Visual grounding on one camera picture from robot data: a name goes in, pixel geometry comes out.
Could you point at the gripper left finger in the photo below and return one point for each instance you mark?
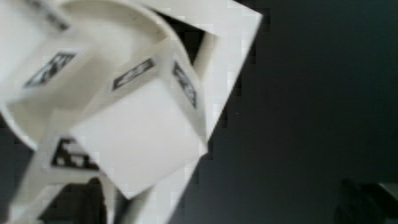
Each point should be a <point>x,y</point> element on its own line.
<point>77,207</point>

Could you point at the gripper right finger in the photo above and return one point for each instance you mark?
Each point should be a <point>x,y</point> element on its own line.
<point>367,204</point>

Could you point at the white stool leg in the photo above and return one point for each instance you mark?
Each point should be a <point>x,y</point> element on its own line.
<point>45,48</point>
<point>141,131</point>
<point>61,166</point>

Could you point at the white frame wall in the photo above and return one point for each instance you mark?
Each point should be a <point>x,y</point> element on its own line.
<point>230,22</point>

